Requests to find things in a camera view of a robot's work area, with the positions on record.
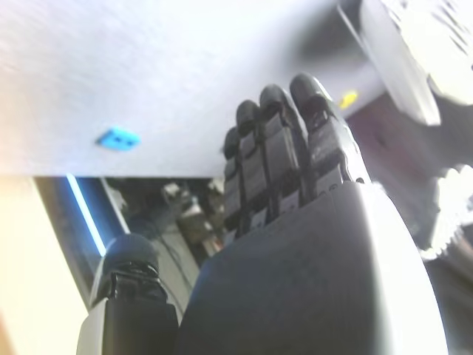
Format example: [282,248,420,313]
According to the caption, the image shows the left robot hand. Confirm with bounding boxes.
[75,72,450,355]

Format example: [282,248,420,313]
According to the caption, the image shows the white plate with black rim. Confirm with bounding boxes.
[360,0,443,126]

